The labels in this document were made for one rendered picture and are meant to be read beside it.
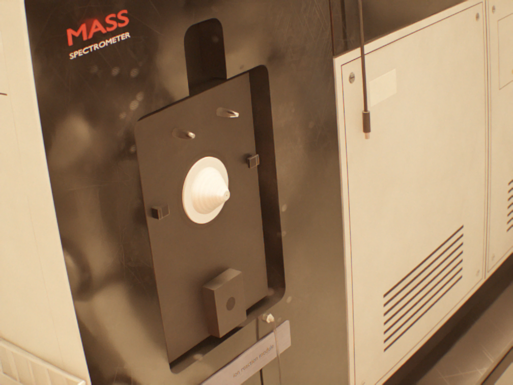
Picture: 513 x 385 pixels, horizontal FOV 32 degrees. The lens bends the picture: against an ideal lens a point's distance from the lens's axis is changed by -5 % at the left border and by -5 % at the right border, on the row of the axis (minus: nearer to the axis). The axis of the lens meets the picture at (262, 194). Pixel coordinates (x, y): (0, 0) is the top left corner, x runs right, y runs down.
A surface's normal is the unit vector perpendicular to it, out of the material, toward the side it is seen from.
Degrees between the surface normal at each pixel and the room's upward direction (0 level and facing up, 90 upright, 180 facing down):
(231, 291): 90
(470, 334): 0
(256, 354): 90
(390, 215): 90
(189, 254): 90
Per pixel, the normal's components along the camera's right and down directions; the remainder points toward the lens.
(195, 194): 0.01, 0.23
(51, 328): -0.61, 0.37
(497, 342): -0.08, -0.91
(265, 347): 0.79, 0.18
